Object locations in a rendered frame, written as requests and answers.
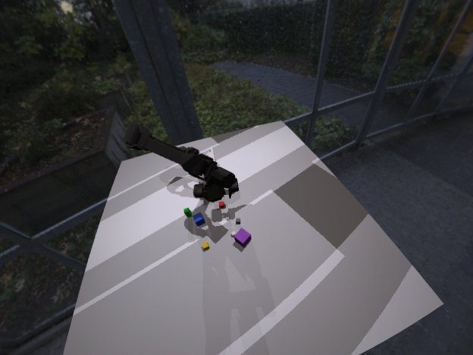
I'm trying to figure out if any purple cube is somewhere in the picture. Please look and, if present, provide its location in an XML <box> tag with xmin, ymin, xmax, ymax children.
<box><xmin>234</xmin><ymin>228</ymin><xmax>252</xmax><ymax>247</ymax></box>

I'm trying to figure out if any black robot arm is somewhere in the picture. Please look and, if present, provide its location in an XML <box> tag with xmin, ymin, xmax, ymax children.
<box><xmin>123</xmin><ymin>122</ymin><xmax>235</xmax><ymax>203</ymax></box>

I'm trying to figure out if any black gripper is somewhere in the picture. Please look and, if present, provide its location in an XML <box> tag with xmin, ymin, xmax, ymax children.
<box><xmin>193</xmin><ymin>178</ymin><xmax>239</xmax><ymax>202</ymax></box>

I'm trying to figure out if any blue block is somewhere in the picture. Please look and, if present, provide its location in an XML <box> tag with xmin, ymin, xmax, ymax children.
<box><xmin>193</xmin><ymin>212</ymin><xmax>205</xmax><ymax>226</ymax></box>

